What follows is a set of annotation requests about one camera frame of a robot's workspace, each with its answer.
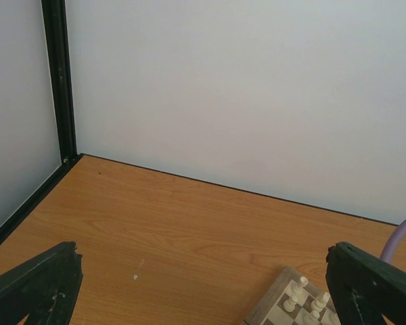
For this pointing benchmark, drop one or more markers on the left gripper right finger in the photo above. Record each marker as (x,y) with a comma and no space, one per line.
(363,288)

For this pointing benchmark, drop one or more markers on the white chess piece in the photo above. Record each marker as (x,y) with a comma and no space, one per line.
(290,303)
(298,288)
(311,318)
(320,302)

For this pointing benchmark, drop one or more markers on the black enclosure frame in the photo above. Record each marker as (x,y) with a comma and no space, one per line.
(300,100)

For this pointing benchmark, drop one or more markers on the wooden chessboard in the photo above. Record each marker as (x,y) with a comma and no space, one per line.
(269,310)

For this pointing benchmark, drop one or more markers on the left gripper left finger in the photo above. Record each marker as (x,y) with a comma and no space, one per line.
(44,289)

